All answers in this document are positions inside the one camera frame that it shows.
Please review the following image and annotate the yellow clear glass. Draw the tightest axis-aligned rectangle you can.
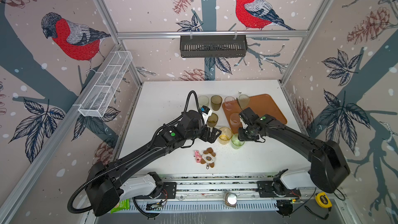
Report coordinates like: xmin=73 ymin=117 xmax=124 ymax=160
xmin=218 ymin=127 xmax=233 ymax=145

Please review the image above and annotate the bright green clear glass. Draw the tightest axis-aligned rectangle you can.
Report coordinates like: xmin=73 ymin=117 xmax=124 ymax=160
xmin=231 ymin=134 xmax=245 ymax=149

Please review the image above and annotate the pink textured glass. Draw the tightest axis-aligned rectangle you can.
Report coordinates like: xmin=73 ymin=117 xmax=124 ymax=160
xmin=229 ymin=113 xmax=241 ymax=134

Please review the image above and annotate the tall brown textured glass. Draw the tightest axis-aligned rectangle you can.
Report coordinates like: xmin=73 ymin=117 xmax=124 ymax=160
xmin=210 ymin=95 xmax=222 ymax=111

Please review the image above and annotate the pale green textured glass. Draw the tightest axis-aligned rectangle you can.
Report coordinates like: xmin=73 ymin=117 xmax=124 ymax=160
xmin=238 ymin=94 xmax=250 ymax=110

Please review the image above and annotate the pink ribbed clear glass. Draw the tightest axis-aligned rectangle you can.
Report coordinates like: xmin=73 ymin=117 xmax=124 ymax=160
xmin=224 ymin=96 xmax=236 ymax=111

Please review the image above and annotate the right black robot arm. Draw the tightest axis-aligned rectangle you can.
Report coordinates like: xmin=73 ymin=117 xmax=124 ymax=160
xmin=238 ymin=108 xmax=350 ymax=196

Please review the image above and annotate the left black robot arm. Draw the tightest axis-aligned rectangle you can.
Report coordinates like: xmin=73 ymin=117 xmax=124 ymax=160
xmin=84 ymin=106 xmax=221 ymax=216

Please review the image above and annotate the brown plastic tray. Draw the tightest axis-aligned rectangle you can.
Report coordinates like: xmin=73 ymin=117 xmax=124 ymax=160
xmin=222 ymin=94 xmax=288 ymax=125

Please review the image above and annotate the short brown textured glass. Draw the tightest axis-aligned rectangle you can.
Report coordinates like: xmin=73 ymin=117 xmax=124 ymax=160
xmin=207 ymin=113 xmax=219 ymax=128

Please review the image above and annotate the pink small toy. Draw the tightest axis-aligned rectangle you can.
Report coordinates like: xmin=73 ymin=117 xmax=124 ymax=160
xmin=194 ymin=150 xmax=202 ymax=163

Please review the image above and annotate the tall pale green glass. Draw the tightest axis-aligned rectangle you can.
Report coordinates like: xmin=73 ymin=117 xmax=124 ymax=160
xmin=198 ymin=95 xmax=209 ymax=107

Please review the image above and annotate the silver round knob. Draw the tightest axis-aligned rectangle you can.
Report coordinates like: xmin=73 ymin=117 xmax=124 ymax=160
xmin=224 ymin=192 xmax=237 ymax=208

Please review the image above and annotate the yellow tape measure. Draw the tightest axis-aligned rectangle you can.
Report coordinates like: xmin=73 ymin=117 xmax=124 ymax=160
xmin=315 ymin=192 xmax=332 ymax=209

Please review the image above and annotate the green snack packet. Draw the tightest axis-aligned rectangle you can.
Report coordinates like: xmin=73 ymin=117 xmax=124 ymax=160
xmin=110 ymin=199 xmax=130 ymax=214

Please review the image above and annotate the brown flower plush keychain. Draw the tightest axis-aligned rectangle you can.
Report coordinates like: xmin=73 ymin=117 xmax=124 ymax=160
xmin=200 ymin=147 xmax=216 ymax=169

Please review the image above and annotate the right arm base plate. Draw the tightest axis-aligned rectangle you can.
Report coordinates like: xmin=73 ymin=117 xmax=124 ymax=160
xmin=256 ymin=180 xmax=301 ymax=198

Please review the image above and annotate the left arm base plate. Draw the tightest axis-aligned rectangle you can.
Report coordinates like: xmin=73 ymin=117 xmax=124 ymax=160
xmin=135 ymin=182 xmax=177 ymax=200

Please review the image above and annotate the black hanging wire basket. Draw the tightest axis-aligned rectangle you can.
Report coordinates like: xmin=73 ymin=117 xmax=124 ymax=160
xmin=180 ymin=35 xmax=248 ymax=58

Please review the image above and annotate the white mesh wall shelf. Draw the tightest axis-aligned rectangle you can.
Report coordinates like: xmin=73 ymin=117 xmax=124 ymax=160
xmin=79 ymin=51 xmax=132 ymax=118

